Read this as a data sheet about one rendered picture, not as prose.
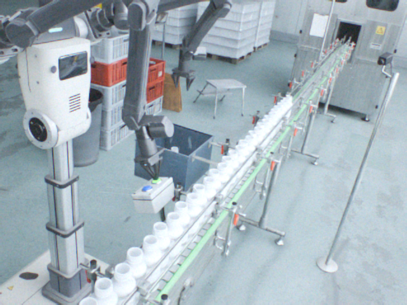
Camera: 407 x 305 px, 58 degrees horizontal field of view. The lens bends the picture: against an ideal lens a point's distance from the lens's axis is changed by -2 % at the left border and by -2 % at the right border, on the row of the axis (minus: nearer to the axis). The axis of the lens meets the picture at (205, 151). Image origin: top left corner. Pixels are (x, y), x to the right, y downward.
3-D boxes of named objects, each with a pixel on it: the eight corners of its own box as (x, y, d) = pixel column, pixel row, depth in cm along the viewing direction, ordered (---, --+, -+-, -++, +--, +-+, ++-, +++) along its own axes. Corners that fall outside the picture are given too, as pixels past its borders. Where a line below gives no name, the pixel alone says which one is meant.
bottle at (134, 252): (117, 297, 97) (117, 250, 89) (136, 286, 100) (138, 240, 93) (129, 312, 93) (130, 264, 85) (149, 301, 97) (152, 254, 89)
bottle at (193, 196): (175, 233, 122) (180, 191, 115) (193, 230, 124) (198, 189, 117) (181, 245, 117) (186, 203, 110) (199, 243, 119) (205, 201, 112)
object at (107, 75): (109, 88, 341) (109, 63, 331) (71, 79, 350) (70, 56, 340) (140, 73, 394) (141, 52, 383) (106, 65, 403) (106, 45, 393)
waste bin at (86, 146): (81, 175, 326) (79, 107, 297) (43, 160, 341) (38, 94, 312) (113, 155, 364) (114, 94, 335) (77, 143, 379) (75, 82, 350)
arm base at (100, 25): (82, 9, 141) (95, 39, 144) (96, 1, 137) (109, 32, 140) (97, 8, 149) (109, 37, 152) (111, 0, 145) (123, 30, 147)
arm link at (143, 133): (137, 119, 125) (128, 124, 120) (155, 117, 122) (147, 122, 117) (142, 138, 127) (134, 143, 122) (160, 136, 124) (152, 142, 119)
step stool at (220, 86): (220, 100, 550) (225, 73, 531) (243, 115, 504) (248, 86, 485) (193, 101, 528) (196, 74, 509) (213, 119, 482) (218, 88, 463)
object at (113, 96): (109, 110, 350) (109, 88, 340) (72, 101, 359) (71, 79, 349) (138, 93, 403) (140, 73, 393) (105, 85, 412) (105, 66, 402)
